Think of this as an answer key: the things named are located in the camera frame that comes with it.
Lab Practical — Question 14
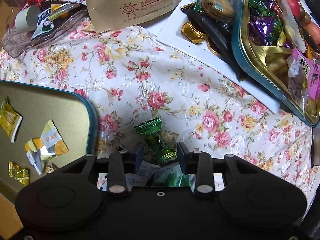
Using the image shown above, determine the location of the green foil candy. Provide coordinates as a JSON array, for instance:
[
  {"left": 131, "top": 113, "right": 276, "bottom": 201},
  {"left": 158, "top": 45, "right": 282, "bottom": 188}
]
[{"left": 135, "top": 117, "right": 177, "bottom": 165}]

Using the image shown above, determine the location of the yellow white pastry snack packet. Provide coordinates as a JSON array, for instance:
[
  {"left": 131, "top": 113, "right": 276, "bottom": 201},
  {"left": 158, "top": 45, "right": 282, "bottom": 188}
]
[{"left": 24, "top": 120, "right": 69, "bottom": 175}]

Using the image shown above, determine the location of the yellow green snack packet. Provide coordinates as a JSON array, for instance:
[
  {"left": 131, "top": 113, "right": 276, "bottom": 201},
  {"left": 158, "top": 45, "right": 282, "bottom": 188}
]
[{"left": 1, "top": 96, "right": 23, "bottom": 143}]

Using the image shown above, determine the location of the teal tin lid tray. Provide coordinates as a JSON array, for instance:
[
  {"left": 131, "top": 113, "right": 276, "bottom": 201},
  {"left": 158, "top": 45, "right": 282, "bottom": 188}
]
[{"left": 1, "top": 81, "right": 98, "bottom": 201}]

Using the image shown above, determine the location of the floral tablecloth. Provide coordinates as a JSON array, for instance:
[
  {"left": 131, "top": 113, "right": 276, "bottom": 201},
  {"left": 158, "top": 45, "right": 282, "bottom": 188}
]
[{"left": 1, "top": 18, "right": 319, "bottom": 203}]

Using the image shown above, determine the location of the gold foil candy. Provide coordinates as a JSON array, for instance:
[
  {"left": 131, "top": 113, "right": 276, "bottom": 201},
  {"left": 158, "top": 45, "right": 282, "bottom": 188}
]
[{"left": 8, "top": 161, "right": 30, "bottom": 186}]

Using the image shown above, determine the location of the gold chocolate coin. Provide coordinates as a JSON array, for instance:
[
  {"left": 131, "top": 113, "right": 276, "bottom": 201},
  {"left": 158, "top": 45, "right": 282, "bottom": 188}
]
[{"left": 181, "top": 22, "right": 206, "bottom": 44}]

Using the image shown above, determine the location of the gold teal snack tin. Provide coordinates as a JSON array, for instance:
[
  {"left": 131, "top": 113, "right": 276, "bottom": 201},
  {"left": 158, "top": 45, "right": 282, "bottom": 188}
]
[{"left": 232, "top": 0, "right": 319, "bottom": 126}]

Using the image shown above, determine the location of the pink snack bag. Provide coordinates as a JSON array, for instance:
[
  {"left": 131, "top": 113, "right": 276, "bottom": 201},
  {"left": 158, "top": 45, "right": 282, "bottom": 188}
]
[{"left": 286, "top": 49, "right": 319, "bottom": 104}]

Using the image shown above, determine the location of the purple candy wrapper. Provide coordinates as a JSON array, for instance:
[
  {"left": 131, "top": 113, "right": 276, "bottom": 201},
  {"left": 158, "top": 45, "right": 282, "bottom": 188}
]
[{"left": 248, "top": 15, "right": 274, "bottom": 46}]

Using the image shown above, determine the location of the wrapped round cookie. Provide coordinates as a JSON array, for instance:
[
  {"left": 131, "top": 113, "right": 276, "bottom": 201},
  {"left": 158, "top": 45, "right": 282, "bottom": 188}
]
[{"left": 195, "top": 0, "right": 235, "bottom": 21}]

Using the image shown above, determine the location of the dark blue snack packet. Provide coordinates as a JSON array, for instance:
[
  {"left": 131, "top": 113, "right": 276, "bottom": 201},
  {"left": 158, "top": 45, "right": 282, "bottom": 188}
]
[{"left": 31, "top": 8, "right": 55, "bottom": 40}]

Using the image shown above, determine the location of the clear glass bowl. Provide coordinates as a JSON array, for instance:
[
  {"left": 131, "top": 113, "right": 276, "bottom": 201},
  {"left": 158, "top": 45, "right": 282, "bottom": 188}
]
[{"left": 1, "top": 8, "right": 88, "bottom": 58}]

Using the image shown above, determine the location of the white tape roll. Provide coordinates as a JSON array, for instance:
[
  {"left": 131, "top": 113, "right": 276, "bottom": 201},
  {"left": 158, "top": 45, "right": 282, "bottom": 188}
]
[{"left": 15, "top": 5, "right": 41, "bottom": 33}]

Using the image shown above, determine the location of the red apple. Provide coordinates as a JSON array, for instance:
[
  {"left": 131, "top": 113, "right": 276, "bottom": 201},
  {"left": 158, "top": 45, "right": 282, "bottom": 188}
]
[{"left": 277, "top": 0, "right": 300, "bottom": 19}]

